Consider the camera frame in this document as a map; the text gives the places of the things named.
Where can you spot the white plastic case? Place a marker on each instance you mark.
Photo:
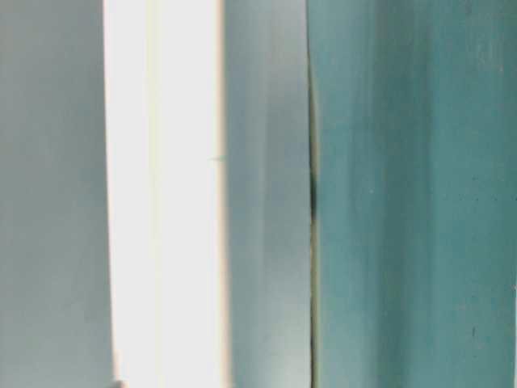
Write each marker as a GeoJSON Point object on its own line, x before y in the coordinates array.
{"type": "Point", "coordinates": [165, 102]}

